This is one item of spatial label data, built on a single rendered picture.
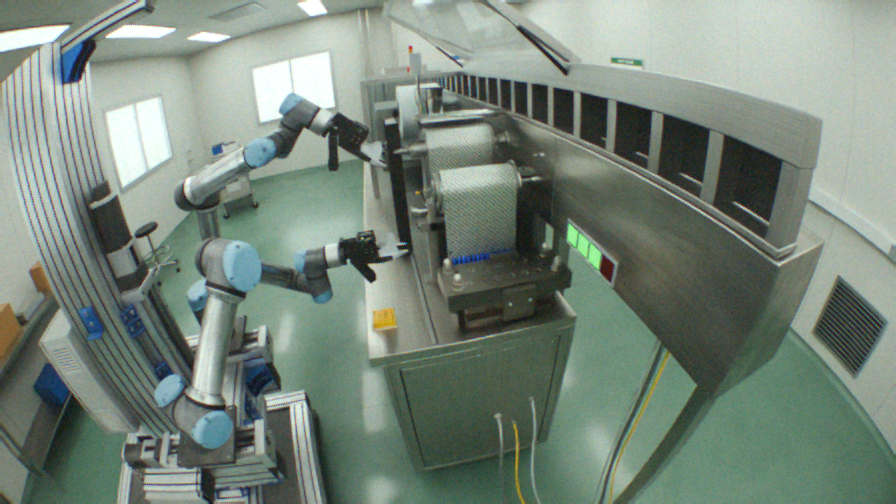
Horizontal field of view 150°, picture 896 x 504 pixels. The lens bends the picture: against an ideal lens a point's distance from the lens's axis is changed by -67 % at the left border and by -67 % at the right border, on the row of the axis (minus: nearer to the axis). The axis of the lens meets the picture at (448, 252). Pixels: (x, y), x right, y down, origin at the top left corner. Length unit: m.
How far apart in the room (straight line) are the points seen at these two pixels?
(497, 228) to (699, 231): 0.74
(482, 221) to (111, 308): 1.19
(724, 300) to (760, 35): 2.82
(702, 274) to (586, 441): 1.42
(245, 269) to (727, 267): 0.97
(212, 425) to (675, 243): 1.07
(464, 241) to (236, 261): 0.71
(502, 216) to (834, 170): 2.48
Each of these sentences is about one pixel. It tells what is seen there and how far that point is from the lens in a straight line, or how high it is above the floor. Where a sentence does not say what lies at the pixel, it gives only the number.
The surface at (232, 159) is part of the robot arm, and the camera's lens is 1.05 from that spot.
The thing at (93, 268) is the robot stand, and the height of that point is 1.38.
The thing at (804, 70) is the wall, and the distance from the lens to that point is 3.07.
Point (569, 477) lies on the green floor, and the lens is 1.85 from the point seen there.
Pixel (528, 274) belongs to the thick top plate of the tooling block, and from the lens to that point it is 1.13.
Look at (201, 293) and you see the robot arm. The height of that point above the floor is 1.04.
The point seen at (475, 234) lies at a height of 1.11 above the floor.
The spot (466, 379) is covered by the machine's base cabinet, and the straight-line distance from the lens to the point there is 1.22.
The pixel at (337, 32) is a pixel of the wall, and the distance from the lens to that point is 6.65.
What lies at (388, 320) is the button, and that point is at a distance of 1.16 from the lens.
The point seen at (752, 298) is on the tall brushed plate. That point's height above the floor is 1.37.
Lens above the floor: 1.66
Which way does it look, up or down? 30 degrees down
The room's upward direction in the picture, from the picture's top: 4 degrees counter-clockwise
